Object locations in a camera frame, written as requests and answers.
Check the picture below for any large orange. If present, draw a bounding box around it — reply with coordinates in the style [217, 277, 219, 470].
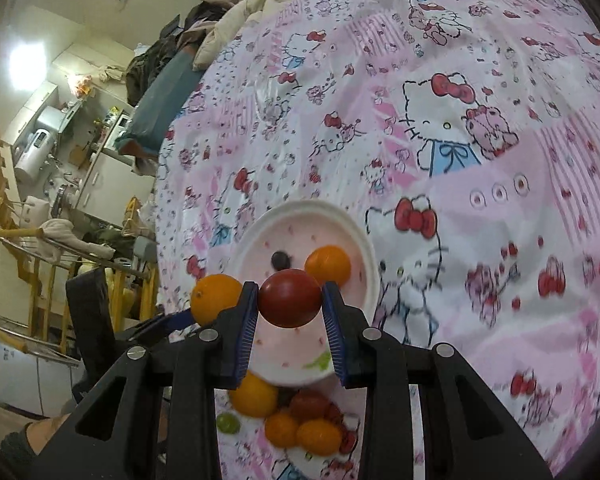
[189, 274, 242, 326]
[228, 372, 278, 418]

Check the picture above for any red cherry tomato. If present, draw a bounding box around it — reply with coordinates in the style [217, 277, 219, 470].
[258, 269, 322, 328]
[289, 389, 330, 422]

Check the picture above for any dark grape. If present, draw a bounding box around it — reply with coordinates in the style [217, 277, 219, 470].
[271, 250, 291, 272]

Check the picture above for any small tangerine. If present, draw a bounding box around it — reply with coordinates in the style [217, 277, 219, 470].
[304, 245, 351, 286]
[296, 418, 342, 456]
[264, 408, 299, 448]

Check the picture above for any person's left hand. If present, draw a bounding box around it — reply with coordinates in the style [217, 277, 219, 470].
[0, 400, 76, 479]

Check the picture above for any green grape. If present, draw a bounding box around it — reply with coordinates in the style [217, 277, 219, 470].
[215, 412, 242, 434]

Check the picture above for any pink strawberry plate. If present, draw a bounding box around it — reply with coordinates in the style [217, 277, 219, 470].
[226, 200, 380, 387]

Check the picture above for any white water heater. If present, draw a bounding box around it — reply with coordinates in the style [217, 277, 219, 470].
[14, 128, 57, 184]

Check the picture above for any Hello Kitty pink bedsheet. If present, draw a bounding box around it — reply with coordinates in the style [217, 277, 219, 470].
[156, 0, 600, 474]

